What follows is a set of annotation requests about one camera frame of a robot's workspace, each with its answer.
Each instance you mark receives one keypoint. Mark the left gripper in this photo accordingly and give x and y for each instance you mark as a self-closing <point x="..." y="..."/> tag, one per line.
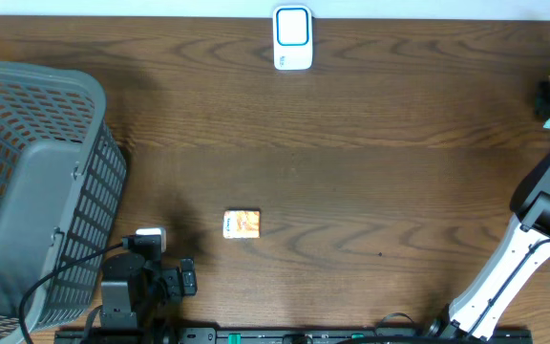
<point x="175" y="287"/>

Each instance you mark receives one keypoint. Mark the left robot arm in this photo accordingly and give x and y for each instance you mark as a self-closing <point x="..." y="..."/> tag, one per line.
<point x="134" y="290"/>

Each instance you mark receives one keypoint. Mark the small orange packet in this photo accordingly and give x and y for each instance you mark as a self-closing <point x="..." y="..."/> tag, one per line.
<point x="241" y="224"/>

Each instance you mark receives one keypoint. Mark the white barcode scanner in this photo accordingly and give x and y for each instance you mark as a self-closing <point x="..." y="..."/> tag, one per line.
<point x="292" y="38"/>

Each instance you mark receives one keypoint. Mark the grey plastic basket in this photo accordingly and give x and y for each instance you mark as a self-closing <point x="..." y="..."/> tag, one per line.
<point x="61" y="178"/>

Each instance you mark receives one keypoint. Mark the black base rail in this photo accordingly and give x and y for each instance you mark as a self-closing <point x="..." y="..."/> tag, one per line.
<point x="240" y="336"/>

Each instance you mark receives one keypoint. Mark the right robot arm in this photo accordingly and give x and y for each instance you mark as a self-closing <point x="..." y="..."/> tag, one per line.
<point x="524" y="248"/>

